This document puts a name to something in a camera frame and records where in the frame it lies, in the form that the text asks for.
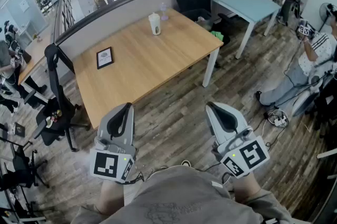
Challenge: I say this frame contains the black mesh office chair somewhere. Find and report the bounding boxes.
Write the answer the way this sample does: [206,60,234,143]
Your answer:
[0,122,49,189]

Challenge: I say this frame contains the person's left forearm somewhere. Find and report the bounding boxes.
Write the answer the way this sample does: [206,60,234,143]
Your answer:
[98,179,126,216]

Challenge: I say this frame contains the black slim office chair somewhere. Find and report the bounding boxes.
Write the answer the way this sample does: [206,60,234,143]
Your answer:
[31,43,92,152]

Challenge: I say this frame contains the green cloth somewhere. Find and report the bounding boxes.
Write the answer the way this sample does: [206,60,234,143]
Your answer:
[210,30,224,42]

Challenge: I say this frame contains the person's grey shirt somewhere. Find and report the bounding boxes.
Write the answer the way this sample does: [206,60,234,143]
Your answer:
[71,166,293,224]

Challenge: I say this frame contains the white lidded cup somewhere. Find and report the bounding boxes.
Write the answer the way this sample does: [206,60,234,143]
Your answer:
[148,18,162,36]

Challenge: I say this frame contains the person's right forearm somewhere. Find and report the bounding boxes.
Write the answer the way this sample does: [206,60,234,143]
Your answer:
[231,171,261,204]

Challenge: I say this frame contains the left hand-held gripper cable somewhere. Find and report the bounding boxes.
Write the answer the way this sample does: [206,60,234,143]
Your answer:
[123,171,144,186]

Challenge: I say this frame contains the black picture frame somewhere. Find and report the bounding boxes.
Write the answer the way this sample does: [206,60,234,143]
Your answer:
[96,46,115,70]

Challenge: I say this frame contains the white power strip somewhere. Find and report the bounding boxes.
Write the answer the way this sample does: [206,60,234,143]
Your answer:
[273,116,289,128]

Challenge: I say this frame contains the black storage box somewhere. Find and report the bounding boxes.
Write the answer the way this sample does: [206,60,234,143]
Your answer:
[210,21,232,46]

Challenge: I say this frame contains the light blue table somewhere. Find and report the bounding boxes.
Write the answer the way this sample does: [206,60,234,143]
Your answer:
[210,0,282,60]

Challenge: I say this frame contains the discarded flower scraps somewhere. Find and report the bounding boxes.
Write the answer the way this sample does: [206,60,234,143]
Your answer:
[196,16,212,31]

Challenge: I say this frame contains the black standing fan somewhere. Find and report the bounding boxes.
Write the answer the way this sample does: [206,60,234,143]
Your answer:
[317,3,337,34]

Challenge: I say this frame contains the purple hourglass-shaped ornament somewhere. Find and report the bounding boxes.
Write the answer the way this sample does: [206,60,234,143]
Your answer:
[159,2,169,21]

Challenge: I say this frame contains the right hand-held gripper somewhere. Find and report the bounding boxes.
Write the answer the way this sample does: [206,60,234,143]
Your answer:
[205,101,270,179]

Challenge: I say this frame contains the grey partition with black rail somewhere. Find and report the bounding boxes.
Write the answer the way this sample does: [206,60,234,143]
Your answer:
[54,0,279,60]

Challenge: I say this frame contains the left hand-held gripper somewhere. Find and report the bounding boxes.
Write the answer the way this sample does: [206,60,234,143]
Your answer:
[90,103,137,183]

